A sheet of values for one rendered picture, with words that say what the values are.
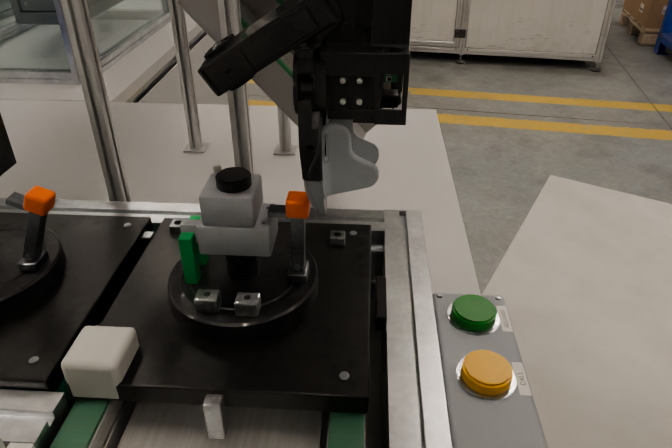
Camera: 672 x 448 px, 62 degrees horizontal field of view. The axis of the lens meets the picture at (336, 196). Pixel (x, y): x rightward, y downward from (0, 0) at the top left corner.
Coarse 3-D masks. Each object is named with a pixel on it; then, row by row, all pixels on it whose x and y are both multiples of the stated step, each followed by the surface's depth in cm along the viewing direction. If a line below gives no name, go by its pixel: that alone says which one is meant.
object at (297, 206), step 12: (288, 192) 48; (300, 192) 48; (276, 204) 49; (288, 204) 47; (300, 204) 47; (276, 216) 48; (288, 216) 48; (300, 216) 48; (300, 228) 49; (300, 240) 49; (300, 252) 50; (300, 264) 51
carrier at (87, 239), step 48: (0, 240) 57; (48, 240) 57; (96, 240) 60; (0, 288) 51; (48, 288) 53; (96, 288) 53; (0, 336) 48; (48, 336) 48; (0, 384) 44; (48, 384) 44
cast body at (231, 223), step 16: (224, 176) 47; (240, 176) 47; (256, 176) 49; (208, 192) 46; (224, 192) 46; (240, 192) 46; (256, 192) 47; (208, 208) 46; (224, 208) 46; (240, 208) 46; (256, 208) 47; (192, 224) 50; (208, 224) 47; (224, 224) 47; (240, 224) 47; (256, 224) 48; (272, 224) 49; (208, 240) 48; (224, 240) 48; (240, 240) 48; (256, 240) 48; (272, 240) 49
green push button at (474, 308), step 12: (456, 300) 52; (468, 300) 52; (480, 300) 52; (456, 312) 51; (468, 312) 50; (480, 312) 50; (492, 312) 50; (468, 324) 50; (480, 324) 49; (492, 324) 50
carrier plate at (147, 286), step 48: (144, 288) 54; (336, 288) 53; (144, 336) 48; (192, 336) 48; (288, 336) 48; (336, 336) 48; (144, 384) 44; (192, 384) 44; (240, 384) 44; (288, 384) 44; (336, 384) 44
